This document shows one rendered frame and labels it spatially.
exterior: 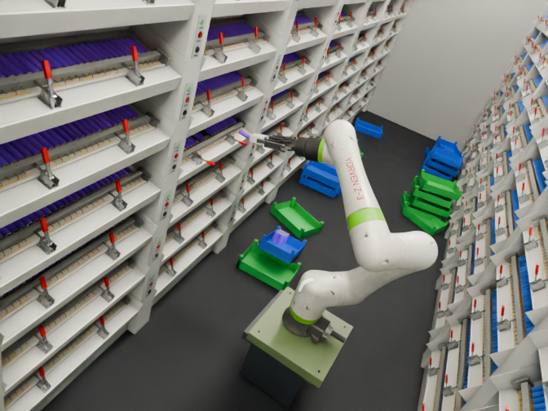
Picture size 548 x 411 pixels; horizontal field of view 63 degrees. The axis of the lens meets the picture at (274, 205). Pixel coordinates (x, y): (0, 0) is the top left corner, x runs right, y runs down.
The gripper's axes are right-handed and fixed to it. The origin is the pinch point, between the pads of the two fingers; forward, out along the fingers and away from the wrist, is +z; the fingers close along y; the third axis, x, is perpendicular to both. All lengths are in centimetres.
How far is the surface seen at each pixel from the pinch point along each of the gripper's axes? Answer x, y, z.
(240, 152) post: 18.1, -27.3, 21.9
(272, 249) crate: 76, -39, 8
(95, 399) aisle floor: 83, 74, 28
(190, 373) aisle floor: 89, 44, 7
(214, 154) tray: 7.8, 5.9, 16.7
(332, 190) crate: 83, -146, 5
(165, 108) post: -19.9, 42.9, 12.1
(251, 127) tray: 5.0, -27.0, 16.4
